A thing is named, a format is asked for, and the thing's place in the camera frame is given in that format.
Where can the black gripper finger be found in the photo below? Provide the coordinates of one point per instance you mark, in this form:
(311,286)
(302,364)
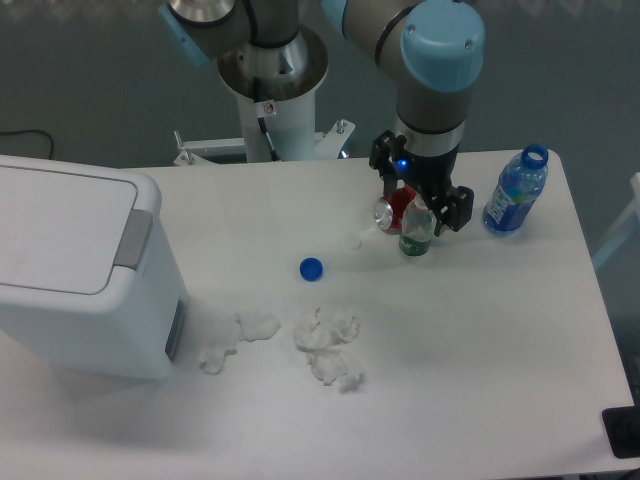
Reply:
(452,208)
(387,149)

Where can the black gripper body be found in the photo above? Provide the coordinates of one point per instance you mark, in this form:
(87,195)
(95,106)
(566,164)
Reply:
(429,175)

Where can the white trash can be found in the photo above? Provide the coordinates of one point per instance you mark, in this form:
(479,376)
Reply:
(88,277)

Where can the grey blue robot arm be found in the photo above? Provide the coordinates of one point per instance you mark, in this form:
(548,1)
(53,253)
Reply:
(432,50)

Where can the crushed red soda can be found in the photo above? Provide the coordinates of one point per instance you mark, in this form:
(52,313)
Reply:
(388,210)

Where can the clear green label bottle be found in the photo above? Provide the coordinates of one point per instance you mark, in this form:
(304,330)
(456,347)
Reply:
(417,228)

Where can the blue plastic water bottle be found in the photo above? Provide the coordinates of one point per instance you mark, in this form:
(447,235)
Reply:
(519,185)

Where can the blue bottle cap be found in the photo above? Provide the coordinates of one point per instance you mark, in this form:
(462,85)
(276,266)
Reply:
(311,269)

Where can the crumpled white tissue right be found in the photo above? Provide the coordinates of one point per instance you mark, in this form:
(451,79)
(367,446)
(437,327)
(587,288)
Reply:
(322,335)

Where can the crumpled white tissue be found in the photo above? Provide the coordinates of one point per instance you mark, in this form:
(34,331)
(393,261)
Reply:
(322,335)
(245,326)

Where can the crumpled white tissue left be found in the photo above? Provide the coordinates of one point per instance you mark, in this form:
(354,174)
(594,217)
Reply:
(245,326)

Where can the black device at edge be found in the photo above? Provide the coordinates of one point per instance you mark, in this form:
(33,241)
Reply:
(622,429)

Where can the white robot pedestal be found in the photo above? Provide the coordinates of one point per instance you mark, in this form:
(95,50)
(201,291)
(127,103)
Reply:
(275,90)

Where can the white frame at right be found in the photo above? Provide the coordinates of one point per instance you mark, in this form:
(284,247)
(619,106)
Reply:
(621,230)

